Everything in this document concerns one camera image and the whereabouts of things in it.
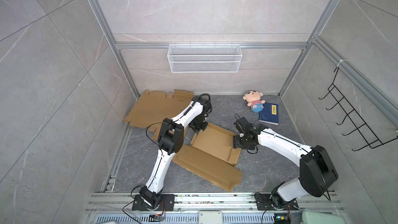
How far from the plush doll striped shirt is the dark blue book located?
0.8 inches

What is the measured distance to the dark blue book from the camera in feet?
3.48

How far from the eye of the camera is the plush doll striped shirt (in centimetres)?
109
